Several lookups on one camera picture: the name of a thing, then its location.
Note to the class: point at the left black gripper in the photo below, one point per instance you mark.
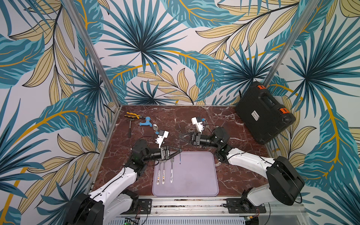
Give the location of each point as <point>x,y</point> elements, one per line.
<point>168,155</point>

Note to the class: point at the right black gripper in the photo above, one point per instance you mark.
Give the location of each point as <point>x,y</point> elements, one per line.
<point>194,138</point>

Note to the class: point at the cartoon handle fork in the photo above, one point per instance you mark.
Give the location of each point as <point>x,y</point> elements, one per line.
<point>158,173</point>

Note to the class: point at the cartoon handle spoon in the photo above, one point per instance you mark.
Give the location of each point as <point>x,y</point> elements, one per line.
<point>164,173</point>

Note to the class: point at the white handle fork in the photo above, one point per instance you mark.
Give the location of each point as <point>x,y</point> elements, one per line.
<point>171,174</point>

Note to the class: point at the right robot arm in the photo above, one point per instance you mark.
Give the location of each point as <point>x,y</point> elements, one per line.
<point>284,182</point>

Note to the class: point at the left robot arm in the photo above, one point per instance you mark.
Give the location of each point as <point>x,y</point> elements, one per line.
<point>112,199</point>

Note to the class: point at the lavender placemat tray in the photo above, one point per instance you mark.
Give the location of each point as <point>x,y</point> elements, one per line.
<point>194,175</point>

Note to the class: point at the blue plastic faucet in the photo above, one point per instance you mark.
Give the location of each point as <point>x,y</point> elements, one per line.
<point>147,122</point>

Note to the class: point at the small hammer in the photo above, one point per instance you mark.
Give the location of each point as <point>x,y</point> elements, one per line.
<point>129,133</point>

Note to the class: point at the black tool case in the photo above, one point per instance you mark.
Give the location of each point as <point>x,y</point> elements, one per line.
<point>263,115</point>

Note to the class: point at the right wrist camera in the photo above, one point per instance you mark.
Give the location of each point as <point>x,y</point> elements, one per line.
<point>200,123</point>

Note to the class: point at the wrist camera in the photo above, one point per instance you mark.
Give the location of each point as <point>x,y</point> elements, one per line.
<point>161,135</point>
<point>200,123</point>

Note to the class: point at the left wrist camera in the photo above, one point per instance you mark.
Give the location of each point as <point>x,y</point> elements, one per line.
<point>161,135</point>

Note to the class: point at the yellow handled pliers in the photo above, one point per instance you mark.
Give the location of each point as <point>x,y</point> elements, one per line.
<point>134,115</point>

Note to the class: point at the aluminium front rail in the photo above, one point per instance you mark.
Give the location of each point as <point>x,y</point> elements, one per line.
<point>210,211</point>

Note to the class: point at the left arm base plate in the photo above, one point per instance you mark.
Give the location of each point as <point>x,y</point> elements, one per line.
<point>140,207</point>

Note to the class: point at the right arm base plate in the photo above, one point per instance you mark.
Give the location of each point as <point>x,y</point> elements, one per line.
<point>239,206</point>

